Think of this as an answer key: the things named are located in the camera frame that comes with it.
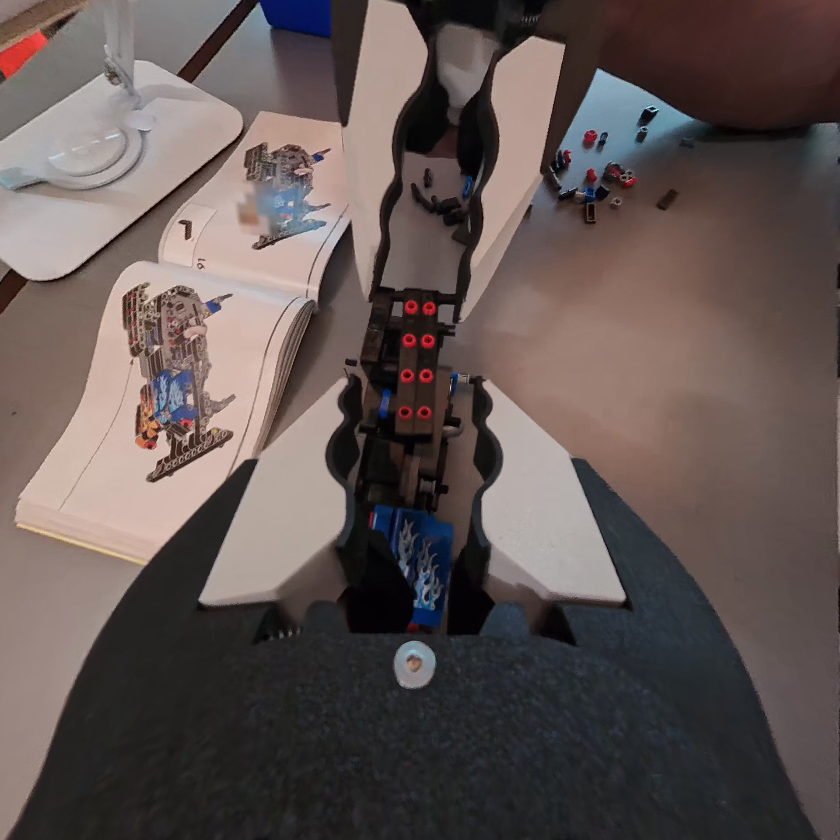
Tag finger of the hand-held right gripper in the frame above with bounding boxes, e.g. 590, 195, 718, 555
455, 36, 567, 324
344, 0, 437, 301

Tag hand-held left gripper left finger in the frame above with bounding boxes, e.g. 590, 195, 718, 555
197, 376, 361, 607

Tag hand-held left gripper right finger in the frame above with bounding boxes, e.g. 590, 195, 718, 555
471, 377, 629, 606

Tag scatter of small lego pins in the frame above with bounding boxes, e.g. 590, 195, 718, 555
410, 167, 476, 227

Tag blue and black lego truck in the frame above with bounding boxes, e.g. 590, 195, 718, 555
344, 287, 475, 634

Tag lego instruction booklet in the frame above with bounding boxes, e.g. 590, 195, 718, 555
14, 110, 352, 567

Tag black lego beams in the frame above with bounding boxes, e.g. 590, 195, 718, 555
387, 289, 454, 439

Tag person's right forearm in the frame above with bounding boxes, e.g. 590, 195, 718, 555
591, 0, 840, 129

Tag scatter of small lego bricks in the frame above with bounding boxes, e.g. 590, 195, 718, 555
548, 105, 697, 225

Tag blue plastic bin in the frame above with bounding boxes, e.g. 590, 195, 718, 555
259, 0, 336, 34

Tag white and wood document stand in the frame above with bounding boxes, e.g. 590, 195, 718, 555
0, 0, 245, 282

